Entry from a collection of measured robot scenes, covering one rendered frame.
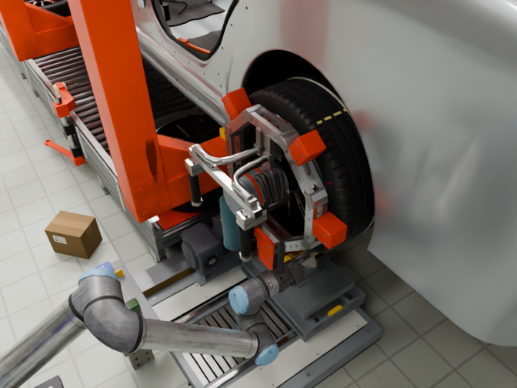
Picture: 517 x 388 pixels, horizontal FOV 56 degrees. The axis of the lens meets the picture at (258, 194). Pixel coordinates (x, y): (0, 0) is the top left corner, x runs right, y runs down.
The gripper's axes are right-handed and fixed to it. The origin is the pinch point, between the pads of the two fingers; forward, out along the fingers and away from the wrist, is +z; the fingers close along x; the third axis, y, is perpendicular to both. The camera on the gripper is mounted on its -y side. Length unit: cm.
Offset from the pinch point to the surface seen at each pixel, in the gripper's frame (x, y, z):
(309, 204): 24.6, -18.7, -7.1
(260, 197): 6.3, -27.0, -13.6
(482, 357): -8, 82, 59
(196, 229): -57, -24, -21
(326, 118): 31, -42, 9
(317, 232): 20.7, -8.7, -6.8
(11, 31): -174, -189, -43
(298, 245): 3.6, -5.2, -6.8
